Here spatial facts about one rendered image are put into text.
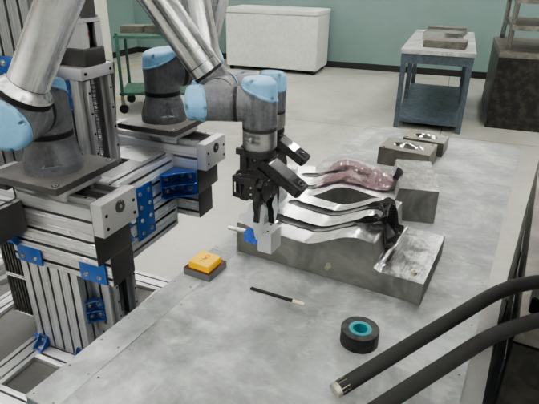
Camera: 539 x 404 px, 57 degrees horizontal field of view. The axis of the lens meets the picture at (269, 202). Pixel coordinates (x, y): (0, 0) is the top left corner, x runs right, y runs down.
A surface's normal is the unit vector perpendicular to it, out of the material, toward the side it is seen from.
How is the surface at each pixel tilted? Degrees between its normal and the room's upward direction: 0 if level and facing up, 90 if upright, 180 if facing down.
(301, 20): 90
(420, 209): 90
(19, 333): 0
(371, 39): 90
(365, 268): 90
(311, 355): 0
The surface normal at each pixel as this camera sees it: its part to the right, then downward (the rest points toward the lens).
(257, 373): 0.01, -0.90
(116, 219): 0.92, 0.18
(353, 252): -0.48, 0.37
